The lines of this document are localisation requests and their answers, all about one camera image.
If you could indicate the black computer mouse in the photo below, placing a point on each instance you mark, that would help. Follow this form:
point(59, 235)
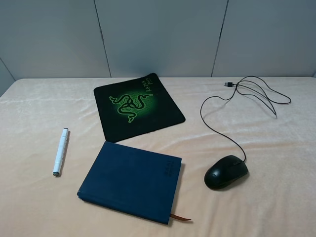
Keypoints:
point(224, 172)

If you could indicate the white marker pen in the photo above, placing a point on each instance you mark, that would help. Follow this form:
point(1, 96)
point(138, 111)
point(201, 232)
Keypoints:
point(61, 152)

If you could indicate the dark blue notebook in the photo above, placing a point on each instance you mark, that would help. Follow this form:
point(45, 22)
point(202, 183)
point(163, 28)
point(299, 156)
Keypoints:
point(132, 181)

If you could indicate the black green Razer mousepad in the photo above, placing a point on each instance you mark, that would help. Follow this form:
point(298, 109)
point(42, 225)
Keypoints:
point(135, 107)

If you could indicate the brown ribbon bookmark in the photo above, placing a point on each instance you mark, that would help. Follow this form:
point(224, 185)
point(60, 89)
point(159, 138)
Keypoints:
point(179, 218)

